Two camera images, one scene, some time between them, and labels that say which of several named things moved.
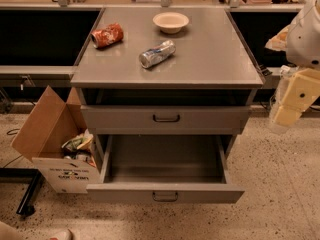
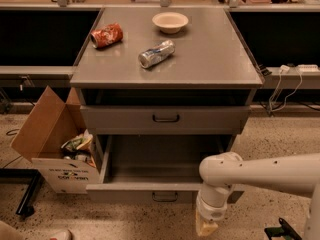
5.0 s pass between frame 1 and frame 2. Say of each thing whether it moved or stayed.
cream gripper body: moved
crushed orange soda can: stayed
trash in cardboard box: stayed
